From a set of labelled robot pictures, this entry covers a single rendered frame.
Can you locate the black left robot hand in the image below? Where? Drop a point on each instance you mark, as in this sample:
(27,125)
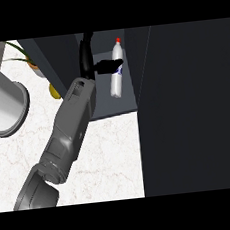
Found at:
(85,59)

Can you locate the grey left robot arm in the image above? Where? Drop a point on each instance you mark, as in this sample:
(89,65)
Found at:
(70,121)

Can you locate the white water bottle red cap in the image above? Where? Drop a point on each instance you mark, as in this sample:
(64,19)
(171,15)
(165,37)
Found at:
(116,85)

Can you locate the dark grey cabinet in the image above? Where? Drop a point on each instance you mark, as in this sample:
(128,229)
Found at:
(114,105)

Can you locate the yellow fruit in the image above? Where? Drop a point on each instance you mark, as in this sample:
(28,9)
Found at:
(54,92)

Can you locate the green potted plant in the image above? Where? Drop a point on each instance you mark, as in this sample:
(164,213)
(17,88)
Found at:
(32,63)

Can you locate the grey cylindrical container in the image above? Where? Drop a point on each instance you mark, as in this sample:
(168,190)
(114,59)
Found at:
(3,105)

